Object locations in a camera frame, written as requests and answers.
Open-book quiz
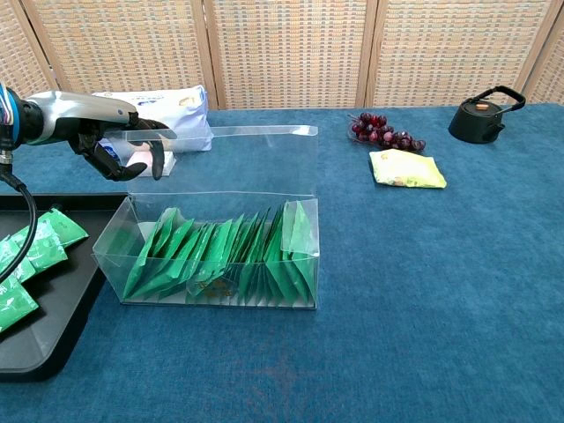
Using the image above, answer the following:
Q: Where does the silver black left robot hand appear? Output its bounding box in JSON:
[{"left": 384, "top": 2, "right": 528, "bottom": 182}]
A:
[{"left": 19, "top": 90, "right": 178, "bottom": 182}]

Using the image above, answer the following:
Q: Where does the clear plastic box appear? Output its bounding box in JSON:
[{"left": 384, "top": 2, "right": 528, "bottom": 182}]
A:
[{"left": 91, "top": 124, "right": 321, "bottom": 311}]

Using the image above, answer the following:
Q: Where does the black plastic tray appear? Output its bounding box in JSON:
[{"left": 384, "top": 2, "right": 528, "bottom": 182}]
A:
[{"left": 0, "top": 192, "right": 129, "bottom": 383}]

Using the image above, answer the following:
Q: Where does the white plastic package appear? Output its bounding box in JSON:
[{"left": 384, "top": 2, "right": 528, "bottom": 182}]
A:
[{"left": 92, "top": 85, "right": 216, "bottom": 178}]

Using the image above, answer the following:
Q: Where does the wooden rattan folding screen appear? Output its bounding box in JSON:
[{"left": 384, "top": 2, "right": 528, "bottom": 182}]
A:
[{"left": 0, "top": 0, "right": 564, "bottom": 118}]

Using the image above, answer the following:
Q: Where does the red grape bunch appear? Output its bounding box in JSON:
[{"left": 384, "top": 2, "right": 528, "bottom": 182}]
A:
[{"left": 347, "top": 112, "right": 427, "bottom": 153}]

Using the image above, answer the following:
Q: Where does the yellow green snack packet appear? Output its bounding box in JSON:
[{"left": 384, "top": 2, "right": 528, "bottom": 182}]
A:
[{"left": 368, "top": 148, "right": 448, "bottom": 189}]

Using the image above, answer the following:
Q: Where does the blue table cloth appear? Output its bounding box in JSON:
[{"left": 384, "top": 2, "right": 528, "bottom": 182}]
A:
[{"left": 0, "top": 103, "right": 564, "bottom": 423}]

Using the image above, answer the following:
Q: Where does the black kettle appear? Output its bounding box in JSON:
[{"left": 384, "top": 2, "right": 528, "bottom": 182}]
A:
[{"left": 448, "top": 85, "right": 527, "bottom": 145}]

